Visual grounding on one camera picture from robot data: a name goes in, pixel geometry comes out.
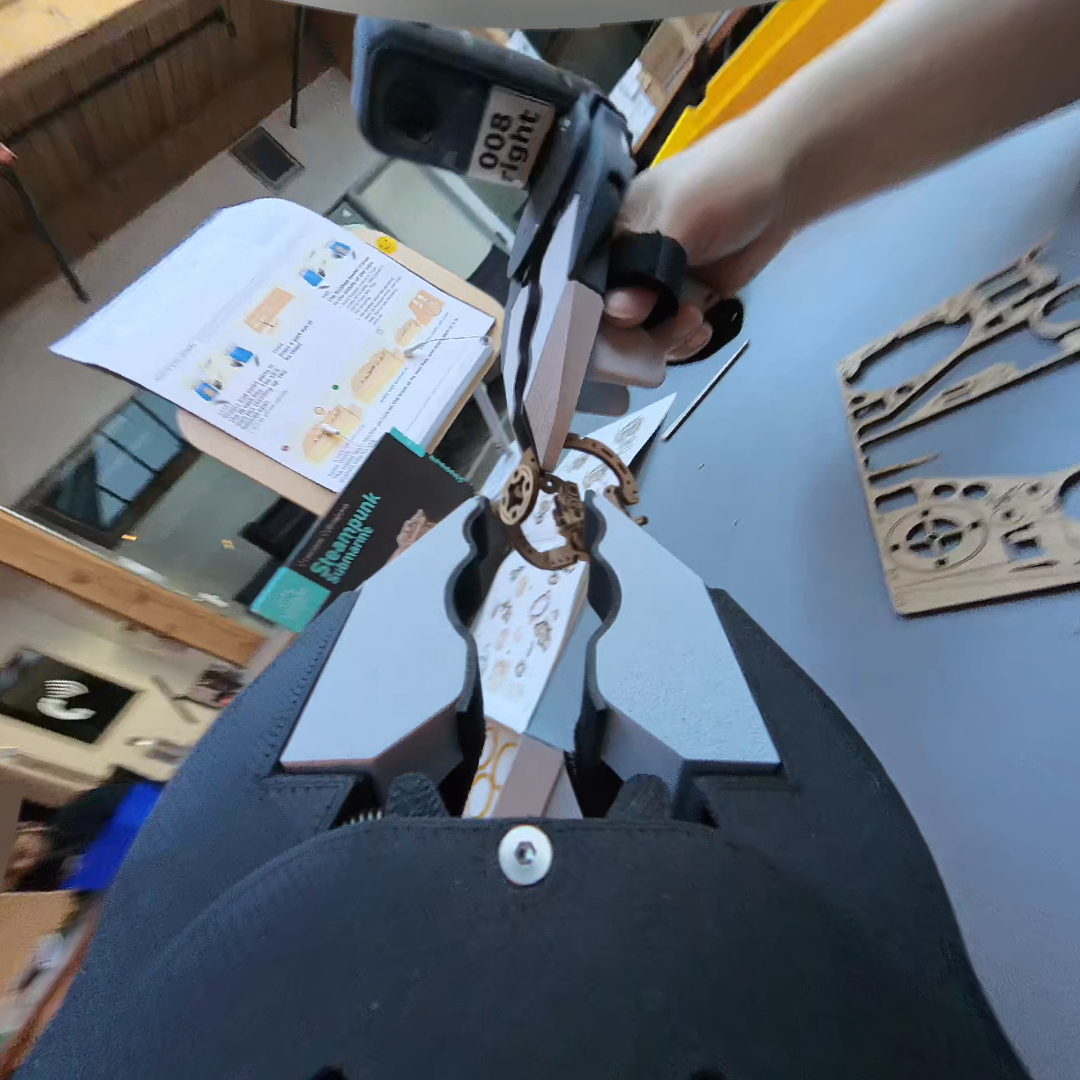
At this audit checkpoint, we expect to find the black and teal kit box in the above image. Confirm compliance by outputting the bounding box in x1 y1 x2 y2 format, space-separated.
250 429 478 632

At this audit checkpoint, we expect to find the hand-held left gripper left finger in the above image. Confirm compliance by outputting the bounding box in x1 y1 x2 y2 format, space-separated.
277 496 489 776

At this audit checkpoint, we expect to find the small wooden model assembly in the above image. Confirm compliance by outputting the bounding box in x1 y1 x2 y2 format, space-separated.
492 432 649 577

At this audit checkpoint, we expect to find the light wooden beam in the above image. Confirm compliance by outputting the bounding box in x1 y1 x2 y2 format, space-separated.
0 506 271 668

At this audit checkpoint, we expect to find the cardboard box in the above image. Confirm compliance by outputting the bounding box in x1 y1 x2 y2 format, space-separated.
607 12 735 145

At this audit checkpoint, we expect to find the laser-cut wooden parts sheet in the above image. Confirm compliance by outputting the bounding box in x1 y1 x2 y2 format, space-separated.
838 245 1080 615

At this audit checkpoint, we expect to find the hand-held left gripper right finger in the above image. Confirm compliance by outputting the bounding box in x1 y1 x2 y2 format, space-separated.
580 492 783 790

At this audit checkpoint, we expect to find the floor vent grille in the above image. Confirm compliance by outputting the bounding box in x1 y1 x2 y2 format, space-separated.
228 127 305 191

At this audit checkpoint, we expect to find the brown wooden counter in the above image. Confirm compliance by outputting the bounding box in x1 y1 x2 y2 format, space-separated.
0 0 356 313

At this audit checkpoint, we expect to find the blue object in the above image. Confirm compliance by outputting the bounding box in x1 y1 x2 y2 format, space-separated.
63 780 163 896

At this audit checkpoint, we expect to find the model assembly booklet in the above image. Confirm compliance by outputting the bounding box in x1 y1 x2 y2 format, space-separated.
468 392 676 737

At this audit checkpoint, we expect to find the black sign with white logo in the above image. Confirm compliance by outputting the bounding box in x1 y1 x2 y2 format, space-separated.
0 648 138 745

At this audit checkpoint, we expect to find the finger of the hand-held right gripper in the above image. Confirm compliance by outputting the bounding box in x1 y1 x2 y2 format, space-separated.
502 187 558 440
523 194 607 472

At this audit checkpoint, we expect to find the yellow plastic bin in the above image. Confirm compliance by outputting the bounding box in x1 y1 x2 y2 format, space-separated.
650 0 887 165

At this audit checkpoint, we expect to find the person's right forearm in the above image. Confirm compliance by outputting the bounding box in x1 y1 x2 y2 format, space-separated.
759 0 1080 254

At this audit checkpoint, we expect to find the person's right hand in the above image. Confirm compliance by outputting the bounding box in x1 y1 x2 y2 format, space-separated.
603 127 803 361

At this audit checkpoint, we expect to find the white box with yellow rings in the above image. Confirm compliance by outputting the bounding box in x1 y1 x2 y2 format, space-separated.
462 726 568 820

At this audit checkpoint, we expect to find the open white instruction manual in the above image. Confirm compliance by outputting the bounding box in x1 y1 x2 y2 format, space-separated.
51 198 499 494

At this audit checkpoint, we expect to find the dark framed window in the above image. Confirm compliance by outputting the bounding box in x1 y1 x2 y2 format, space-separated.
17 392 204 550

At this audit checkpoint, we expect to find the thin flat stick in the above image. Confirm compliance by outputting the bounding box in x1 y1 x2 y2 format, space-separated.
662 340 750 442

